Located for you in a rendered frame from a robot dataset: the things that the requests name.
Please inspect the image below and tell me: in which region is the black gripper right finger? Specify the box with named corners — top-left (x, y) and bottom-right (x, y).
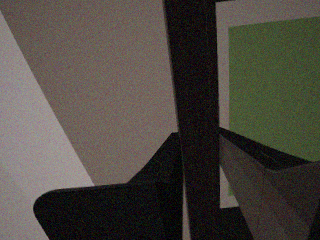
top-left (219, 127), bottom-right (320, 240)

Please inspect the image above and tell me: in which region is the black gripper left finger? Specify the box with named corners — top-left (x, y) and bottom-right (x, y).
top-left (33, 132), bottom-right (183, 240)

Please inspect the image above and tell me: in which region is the grey flat panel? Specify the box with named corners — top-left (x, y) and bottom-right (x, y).
top-left (0, 0), bottom-right (178, 186)

